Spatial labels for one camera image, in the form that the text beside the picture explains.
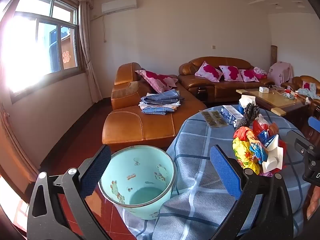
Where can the sliding glass window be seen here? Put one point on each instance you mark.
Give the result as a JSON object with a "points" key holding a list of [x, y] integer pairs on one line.
{"points": [[45, 42]]}

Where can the pink window curtain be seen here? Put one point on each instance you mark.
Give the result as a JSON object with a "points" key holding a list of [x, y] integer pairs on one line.
{"points": [[15, 150]]}

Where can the beige window curtain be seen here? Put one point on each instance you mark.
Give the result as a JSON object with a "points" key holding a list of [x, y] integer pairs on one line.
{"points": [[87, 55]]}

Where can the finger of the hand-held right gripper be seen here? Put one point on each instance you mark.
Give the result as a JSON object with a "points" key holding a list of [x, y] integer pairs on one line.
{"points": [[314, 124], [303, 146]]}

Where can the orange leather three-seat sofa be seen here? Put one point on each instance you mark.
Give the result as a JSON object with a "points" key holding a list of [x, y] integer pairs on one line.
{"points": [[200, 86]]}

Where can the colourful yellow snack wrapper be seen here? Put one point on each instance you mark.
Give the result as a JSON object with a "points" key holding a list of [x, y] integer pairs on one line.
{"points": [[240, 150]]}

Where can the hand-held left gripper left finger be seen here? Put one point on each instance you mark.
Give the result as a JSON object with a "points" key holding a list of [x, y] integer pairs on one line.
{"points": [[100, 170]]}

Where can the light blue cartoon bin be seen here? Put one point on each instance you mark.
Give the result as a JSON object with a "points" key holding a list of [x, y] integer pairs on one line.
{"points": [[140, 170]]}

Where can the air conditioner pipe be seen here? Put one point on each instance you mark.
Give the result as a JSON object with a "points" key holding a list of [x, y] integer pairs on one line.
{"points": [[105, 27]]}

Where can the red printed plastic bag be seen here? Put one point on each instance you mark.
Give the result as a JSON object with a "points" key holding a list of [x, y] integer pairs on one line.
{"points": [[258, 127]]}

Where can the pink armchair cushion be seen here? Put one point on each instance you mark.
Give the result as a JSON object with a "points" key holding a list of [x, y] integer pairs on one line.
{"points": [[310, 85]]}

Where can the orange leather chaise sofa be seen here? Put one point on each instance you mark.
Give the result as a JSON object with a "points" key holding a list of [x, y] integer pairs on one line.
{"points": [[130, 127]]}

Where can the pink cloth cover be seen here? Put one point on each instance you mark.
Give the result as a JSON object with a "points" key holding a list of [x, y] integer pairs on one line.
{"points": [[281, 72]]}

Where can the wooden glass-top coffee table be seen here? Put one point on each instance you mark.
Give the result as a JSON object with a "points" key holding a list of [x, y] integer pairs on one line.
{"points": [[275, 100]]}

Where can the pink floral cloth bundle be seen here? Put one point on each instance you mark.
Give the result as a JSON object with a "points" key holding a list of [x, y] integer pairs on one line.
{"points": [[260, 72]]}

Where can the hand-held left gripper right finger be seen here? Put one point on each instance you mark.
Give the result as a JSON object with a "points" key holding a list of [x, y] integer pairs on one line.
{"points": [[225, 172]]}

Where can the blue tissue box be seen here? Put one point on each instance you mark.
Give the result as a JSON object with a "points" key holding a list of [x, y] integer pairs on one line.
{"points": [[243, 105]]}

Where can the light blue cloth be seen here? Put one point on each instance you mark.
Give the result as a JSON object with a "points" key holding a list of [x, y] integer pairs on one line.
{"points": [[306, 93]]}

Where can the orange leather armchair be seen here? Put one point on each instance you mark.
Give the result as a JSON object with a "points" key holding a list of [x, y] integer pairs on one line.
{"points": [[297, 80]]}

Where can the white blue carton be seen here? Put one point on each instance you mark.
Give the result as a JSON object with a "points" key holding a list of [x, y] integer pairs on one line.
{"points": [[231, 115]]}

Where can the small white box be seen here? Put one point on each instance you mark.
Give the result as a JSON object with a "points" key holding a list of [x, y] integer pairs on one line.
{"points": [[263, 90]]}

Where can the dark grey knitted cloth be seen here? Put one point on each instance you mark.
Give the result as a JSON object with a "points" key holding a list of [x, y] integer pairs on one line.
{"points": [[247, 116]]}

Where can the blue plaid tablecloth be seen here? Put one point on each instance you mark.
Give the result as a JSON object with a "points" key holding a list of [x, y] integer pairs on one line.
{"points": [[200, 135]]}

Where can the folded white blue printed cloth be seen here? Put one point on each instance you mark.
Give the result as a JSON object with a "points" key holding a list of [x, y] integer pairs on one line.
{"points": [[156, 109]]}

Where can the clear packet with dark contents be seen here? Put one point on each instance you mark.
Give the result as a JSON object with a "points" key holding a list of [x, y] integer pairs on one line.
{"points": [[213, 118]]}

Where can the long pink floral pillow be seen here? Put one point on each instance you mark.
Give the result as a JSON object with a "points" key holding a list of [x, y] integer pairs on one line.
{"points": [[157, 78]]}

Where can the white air conditioner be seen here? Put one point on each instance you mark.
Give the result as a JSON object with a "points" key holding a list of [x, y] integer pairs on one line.
{"points": [[118, 5]]}

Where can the white wrapper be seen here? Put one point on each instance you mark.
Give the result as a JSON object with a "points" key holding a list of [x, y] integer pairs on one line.
{"points": [[273, 155]]}

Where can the pink floral cushion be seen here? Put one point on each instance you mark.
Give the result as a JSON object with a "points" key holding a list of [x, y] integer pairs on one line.
{"points": [[231, 73], [248, 75], [208, 71]]}

